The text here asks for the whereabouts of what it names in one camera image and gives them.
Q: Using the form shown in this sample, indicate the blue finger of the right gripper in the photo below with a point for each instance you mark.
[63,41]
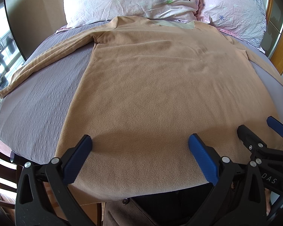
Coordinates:
[248,137]
[275,125]

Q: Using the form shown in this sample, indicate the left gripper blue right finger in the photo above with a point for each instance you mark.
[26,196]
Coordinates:
[206,157]

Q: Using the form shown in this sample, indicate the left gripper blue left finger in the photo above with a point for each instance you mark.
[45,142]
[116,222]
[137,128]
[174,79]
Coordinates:
[74,158]

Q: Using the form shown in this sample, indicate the tan long-sleeve shirt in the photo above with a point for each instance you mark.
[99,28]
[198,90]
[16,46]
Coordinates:
[147,87]

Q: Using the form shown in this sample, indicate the lavender bed sheet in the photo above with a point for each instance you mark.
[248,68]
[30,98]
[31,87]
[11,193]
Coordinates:
[33,114]

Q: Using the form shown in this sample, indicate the pink floral pillow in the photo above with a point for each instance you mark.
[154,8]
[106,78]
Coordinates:
[243,19]

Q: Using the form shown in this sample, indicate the white floral pillow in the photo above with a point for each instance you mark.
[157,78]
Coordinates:
[82,12]

